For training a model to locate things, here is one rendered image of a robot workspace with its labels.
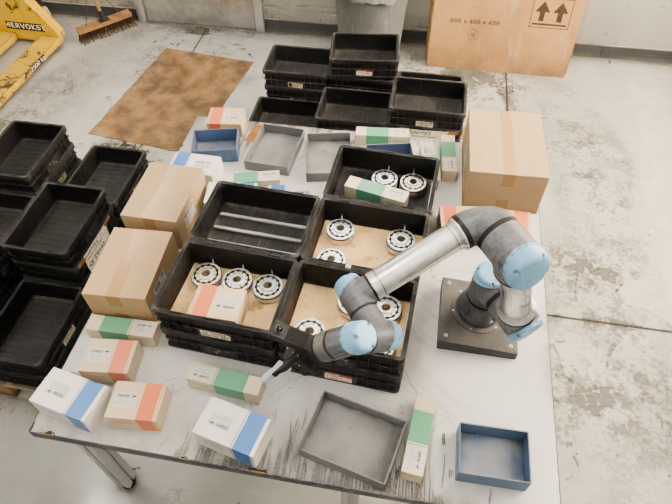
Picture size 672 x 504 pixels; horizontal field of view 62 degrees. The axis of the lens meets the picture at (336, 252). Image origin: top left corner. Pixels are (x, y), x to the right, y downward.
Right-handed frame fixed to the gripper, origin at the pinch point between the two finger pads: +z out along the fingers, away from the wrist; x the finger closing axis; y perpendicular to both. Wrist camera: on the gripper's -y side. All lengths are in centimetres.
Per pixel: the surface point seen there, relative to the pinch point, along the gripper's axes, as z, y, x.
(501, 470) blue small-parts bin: -24, 72, 1
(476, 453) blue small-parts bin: -18, 67, 4
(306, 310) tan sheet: 16.2, 14.3, 29.2
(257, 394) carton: 25.1, 14.5, -0.4
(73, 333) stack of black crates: 132, -24, 21
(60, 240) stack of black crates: 129, -52, 52
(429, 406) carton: -11, 51, 11
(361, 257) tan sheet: 9, 23, 56
